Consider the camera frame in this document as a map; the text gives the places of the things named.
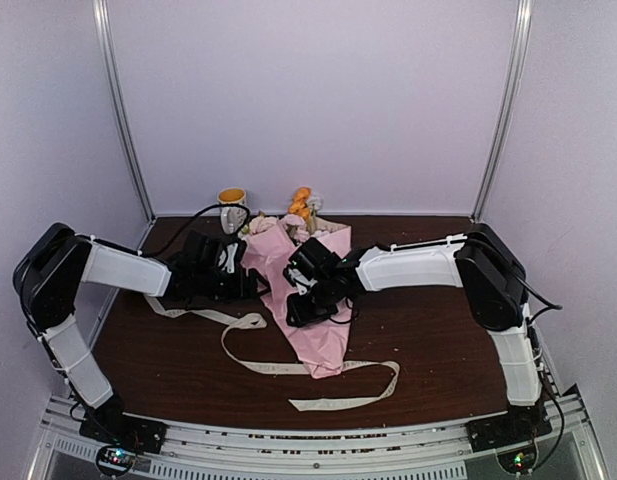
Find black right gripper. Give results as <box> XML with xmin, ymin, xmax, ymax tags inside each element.
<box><xmin>287</xmin><ymin>277</ymin><xmax>339</xmax><ymax>327</ymax></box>

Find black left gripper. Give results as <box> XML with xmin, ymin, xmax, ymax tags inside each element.
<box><xmin>195</xmin><ymin>267</ymin><xmax>272</xmax><ymax>304</ymax></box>

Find pink wrapping paper sheet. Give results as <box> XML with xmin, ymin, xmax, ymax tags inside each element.
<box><xmin>242</xmin><ymin>214</ymin><xmax>352</xmax><ymax>379</ymax></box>

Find white patterned mug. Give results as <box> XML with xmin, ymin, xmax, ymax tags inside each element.
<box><xmin>217</xmin><ymin>187</ymin><xmax>250</xmax><ymax>235</ymax></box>

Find orange fake flower stem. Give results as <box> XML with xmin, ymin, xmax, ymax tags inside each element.
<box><xmin>288</xmin><ymin>187</ymin><xmax>312</xmax><ymax>221</ymax></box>

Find white fake flower stem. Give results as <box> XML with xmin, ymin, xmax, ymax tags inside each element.
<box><xmin>306</xmin><ymin>196</ymin><xmax>324</xmax><ymax>213</ymax></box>

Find beige printed ribbon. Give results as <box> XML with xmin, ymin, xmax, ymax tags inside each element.
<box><xmin>145</xmin><ymin>296</ymin><xmax>401</xmax><ymax>412</ymax></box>

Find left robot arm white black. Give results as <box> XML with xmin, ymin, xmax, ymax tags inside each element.
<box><xmin>12</xmin><ymin>222</ymin><xmax>271</xmax><ymax>444</ymax></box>

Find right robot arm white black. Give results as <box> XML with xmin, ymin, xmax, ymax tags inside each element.
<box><xmin>283</xmin><ymin>224</ymin><xmax>543</xmax><ymax>442</ymax></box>

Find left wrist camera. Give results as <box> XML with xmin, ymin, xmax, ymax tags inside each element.
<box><xmin>218</xmin><ymin>242</ymin><xmax>240</xmax><ymax>274</ymax></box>

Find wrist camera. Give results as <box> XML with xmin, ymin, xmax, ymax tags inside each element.
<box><xmin>283</xmin><ymin>267</ymin><xmax>317</xmax><ymax>296</ymax></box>
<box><xmin>218</xmin><ymin>242</ymin><xmax>240</xmax><ymax>274</ymax></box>

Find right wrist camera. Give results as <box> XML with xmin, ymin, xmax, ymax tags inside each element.
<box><xmin>283</xmin><ymin>267</ymin><xmax>317</xmax><ymax>296</ymax></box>

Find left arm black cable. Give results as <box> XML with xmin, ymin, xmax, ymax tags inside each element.
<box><xmin>15</xmin><ymin>203</ymin><xmax>252</xmax><ymax>311</ymax></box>

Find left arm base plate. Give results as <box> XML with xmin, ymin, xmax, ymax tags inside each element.
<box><xmin>79</xmin><ymin>416</ymin><xmax>167</xmax><ymax>454</ymax></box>

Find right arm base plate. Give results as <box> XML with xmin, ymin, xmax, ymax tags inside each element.
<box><xmin>465</xmin><ymin>410</ymin><xmax>552</xmax><ymax>452</ymax></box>

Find left aluminium frame post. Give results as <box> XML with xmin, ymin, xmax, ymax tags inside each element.
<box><xmin>92</xmin><ymin>0</ymin><xmax>156</xmax><ymax>223</ymax></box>

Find aluminium frame post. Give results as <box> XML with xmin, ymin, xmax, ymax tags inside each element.
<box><xmin>92</xmin><ymin>0</ymin><xmax>156</xmax><ymax>223</ymax></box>
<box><xmin>471</xmin><ymin>0</ymin><xmax>534</xmax><ymax>222</ymax></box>

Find aluminium front rail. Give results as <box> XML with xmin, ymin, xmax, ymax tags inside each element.
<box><xmin>24</xmin><ymin>395</ymin><xmax>611</xmax><ymax>479</ymax></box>

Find right aluminium frame post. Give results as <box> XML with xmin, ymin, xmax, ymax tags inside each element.
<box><xmin>471</xmin><ymin>0</ymin><xmax>534</xmax><ymax>222</ymax></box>

